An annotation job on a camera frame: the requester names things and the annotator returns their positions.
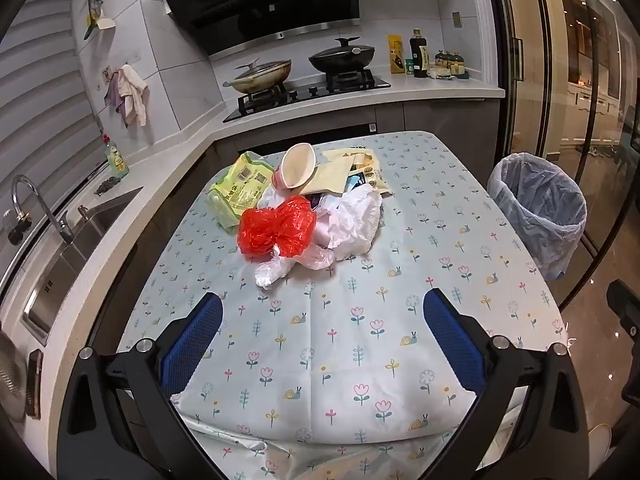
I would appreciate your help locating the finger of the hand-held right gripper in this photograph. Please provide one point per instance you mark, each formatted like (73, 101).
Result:
(625, 297)

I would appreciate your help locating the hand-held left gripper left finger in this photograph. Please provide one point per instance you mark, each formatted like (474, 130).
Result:
(195, 340)

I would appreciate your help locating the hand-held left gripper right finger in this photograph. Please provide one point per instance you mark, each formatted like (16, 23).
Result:
(452, 340)

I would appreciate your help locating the clear plastic bag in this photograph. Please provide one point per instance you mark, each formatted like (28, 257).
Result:
(280, 270)

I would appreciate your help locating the blue waste bin with liner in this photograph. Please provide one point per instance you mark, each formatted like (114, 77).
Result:
(540, 210)

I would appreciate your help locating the red plastic bag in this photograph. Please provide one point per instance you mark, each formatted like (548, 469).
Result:
(275, 230)

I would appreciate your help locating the white plastic bag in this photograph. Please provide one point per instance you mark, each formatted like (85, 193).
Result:
(355, 220)

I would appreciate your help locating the green food packet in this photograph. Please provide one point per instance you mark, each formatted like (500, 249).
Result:
(237, 185)

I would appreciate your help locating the beige printed snack packet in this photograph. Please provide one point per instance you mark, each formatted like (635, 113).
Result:
(370, 170)

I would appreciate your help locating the red and white paper cup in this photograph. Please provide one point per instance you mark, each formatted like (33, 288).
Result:
(295, 165)

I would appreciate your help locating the beige paper bag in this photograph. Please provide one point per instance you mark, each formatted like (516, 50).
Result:
(327, 177)

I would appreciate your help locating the floral tablecloth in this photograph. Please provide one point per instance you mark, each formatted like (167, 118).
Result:
(350, 260)

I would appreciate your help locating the steel kitchen sink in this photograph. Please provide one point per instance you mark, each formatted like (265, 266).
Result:
(65, 270)

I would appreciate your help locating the chrome kitchen faucet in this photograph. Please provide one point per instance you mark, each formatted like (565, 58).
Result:
(62, 225)

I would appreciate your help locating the dark scouring pad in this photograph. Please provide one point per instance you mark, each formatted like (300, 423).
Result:
(107, 186)

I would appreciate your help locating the metal colander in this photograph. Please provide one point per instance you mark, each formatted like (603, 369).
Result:
(10, 375)

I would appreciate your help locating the green dish soap bottle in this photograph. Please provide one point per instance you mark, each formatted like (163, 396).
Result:
(116, 160)

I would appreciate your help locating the black framed glass sliding door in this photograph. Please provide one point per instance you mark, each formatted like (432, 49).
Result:
(550, 85)

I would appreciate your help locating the grey kitchen cabinet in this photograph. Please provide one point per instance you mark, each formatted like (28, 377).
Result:
(425, 115)

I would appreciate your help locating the black built-in oven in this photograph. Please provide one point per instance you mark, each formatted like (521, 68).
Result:
(325, 132)

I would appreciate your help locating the pink white hanging cloth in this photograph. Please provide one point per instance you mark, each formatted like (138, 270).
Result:
(134, 92)

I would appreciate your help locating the purple hanging cloth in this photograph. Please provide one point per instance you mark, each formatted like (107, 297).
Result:
(114, 92)

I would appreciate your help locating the black gas stove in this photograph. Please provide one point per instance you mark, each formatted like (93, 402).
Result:
(300, 95)

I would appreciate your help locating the small white food bag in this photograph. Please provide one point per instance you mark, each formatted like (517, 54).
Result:
(437, 73)

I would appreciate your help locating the beige frying pan with lid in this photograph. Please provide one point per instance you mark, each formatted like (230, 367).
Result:
(265, 75)

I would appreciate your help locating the blue spice jar set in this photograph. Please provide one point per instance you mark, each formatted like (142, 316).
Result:
(452, 64)

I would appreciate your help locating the small green jar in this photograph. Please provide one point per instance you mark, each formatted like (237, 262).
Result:
(409, 66)

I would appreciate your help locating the dark soy sauce bottle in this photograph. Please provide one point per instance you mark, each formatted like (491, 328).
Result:
(419, 55)

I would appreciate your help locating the yellow food packet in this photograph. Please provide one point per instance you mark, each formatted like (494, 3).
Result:
(396, 55)

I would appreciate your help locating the white window blinds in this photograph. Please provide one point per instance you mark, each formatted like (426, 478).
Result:
(45, 85)

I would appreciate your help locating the black wok with lid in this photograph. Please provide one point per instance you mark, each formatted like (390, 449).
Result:
(345, 57)

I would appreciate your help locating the black range hood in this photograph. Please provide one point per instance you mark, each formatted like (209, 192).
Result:
(260, 0)

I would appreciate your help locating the grey wall outlet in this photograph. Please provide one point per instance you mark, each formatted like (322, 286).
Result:
(456, 19)

